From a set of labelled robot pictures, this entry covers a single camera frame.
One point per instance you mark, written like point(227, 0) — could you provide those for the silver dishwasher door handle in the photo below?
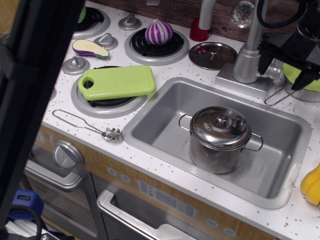
point(136, 226)

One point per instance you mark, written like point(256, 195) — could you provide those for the stainless steel pot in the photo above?
point(221, 161)

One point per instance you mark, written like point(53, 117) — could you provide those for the back middle stove burner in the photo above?
point(140, 51)

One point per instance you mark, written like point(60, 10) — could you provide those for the toy eggplant half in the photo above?
point(84, 47)

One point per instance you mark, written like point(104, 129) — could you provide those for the metal wire pasta spoon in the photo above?
point(110, 134)

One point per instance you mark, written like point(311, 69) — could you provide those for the small steel saucepan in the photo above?
point(312, 96)

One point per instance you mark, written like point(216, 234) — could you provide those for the clear crystal knob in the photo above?
point(241, 14)

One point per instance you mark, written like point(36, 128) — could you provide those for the silver stove knob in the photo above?
point(53, 94)
point(107, 41)
point(129, 23)
point(75, 66)

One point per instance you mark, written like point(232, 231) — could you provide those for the silver stove knob middle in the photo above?
point(107, 41)

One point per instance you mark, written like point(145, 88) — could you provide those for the silver stove knob lower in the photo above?
point(75, 66)

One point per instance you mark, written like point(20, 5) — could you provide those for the back left stove burner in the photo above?
point(94, 23)

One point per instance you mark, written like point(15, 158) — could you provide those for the front stove burner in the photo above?
point(108, 108)

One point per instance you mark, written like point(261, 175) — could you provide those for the red toy cup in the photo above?
point(196, 33)

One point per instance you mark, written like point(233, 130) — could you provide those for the steel pot lid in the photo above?
point(220, 128)

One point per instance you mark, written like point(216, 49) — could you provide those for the silver faucet lever handle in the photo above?
point(274, 70)

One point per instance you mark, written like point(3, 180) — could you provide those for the silver toy faucet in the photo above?
point(243, 76)

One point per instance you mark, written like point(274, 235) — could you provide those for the stove burner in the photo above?
point(140, 51)
point(108, 108)
point(94, 23)

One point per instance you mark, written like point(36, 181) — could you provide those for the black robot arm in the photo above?
point(307, 19)

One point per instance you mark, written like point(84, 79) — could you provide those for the black foreground frame post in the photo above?
point(30, 62)

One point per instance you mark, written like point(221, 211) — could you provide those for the blue clamp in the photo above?
point(25, 205)

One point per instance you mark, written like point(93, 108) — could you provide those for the grey toy sink basin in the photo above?
point(265, 178)

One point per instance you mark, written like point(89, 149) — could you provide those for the green plastic cutting board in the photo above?
point(117, 82)

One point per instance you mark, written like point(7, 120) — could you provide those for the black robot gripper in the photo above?
point(294, 49)

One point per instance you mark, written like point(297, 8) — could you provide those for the green plastic plate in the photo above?
point(291, 73)

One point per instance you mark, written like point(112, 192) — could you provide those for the silver stove knob top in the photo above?
point(129, 23)

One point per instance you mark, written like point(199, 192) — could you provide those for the yellow toy squash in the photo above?
point(310, 186)

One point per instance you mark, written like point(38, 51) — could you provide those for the flat steel lid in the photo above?
point(212, 55)

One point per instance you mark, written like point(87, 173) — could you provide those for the green toy bitter gourd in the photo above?
point(82, 14)

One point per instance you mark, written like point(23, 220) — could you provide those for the silver oven door handle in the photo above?
point(68, 184)

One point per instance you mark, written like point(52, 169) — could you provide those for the purple white toy onion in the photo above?
point(158, 33)

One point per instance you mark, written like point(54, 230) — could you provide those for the silver oven dial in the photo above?
point(66, 155)

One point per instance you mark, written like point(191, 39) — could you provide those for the silver stove knob far left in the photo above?
point(53, 94)

